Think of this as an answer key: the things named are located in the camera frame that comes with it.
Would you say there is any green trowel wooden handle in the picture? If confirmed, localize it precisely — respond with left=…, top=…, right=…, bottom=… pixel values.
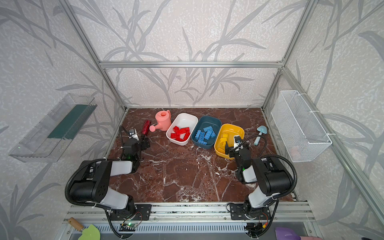
left=68, top=218, right=101, bottom=240

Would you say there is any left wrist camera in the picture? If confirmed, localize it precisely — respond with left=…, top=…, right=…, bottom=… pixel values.
left=128, top=129, right=140, bottom=141

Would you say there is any red square lego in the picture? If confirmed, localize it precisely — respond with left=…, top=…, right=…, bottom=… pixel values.
left=173, top=126, right=180, bottom=133

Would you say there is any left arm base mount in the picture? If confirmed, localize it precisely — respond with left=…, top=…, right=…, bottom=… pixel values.
left=110, top=204, right=152, bottom=221

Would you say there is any yellow rectangular bin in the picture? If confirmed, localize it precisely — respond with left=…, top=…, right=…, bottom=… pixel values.
left=214, top=124, right=245, bottom=160

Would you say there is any light blue toy shovel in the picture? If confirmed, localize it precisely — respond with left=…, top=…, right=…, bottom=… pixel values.
left=254, top=126, right=268, bottom=146

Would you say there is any pink watering can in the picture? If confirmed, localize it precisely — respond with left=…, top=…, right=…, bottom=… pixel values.
left=150, top=110, right=172, bottom=132

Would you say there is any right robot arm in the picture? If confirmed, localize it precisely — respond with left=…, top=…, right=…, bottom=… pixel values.
left=225, top=140, right=298, bottom=220

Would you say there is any red handled tool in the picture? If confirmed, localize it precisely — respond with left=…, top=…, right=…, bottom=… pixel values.
left=141, top=120, right=151, bottom=139

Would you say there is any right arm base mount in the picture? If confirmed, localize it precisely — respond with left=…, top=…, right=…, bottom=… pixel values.
left=226, top=203, right=271, bottom=221

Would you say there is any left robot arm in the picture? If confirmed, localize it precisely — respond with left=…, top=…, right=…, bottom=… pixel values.
left=65, top=137, right=150, bottom=213

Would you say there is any dark teal rectangular bin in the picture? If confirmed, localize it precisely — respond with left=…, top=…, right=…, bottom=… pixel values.
left=192, top=116, right=222, bottom=149

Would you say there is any white wire mesh basket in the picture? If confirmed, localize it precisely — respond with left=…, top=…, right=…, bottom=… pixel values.
left=272, top=90, right=332, bottom=163

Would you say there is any clear plastic wall shelf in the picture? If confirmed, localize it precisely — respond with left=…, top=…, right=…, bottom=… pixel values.
left=9, top=94, right=97, bottom=163

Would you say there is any purple object bottom right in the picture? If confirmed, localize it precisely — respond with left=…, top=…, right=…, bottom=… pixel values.
left=275, top=227, right=301, bottom=240

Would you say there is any white rectangular bin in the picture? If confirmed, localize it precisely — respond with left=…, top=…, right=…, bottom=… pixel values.
left=166, top=113, right=198, bottom=146

